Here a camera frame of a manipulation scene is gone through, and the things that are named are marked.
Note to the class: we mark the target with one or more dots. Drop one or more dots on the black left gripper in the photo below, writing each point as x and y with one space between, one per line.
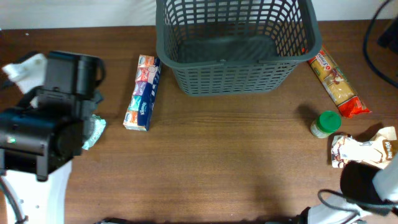
101 99

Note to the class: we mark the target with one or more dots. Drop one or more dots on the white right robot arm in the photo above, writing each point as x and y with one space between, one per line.
364 190

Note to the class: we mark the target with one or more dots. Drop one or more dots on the green lid spice jar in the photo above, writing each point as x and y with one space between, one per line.
326 124

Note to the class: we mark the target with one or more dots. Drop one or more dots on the spaghetti pasta packet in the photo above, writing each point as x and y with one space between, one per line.
337 85

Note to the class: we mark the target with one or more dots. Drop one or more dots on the green wet wipes pack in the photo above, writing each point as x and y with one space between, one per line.
97 126

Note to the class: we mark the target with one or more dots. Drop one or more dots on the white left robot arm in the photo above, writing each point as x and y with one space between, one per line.
36 163

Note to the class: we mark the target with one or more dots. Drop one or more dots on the Kleenex tissue multipack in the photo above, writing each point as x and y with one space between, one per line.
139 112

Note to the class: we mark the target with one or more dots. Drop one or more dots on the beige snack bag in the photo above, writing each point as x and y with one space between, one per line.
379 151

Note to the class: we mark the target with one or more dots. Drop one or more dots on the grey plastic basket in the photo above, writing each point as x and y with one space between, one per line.
235 47

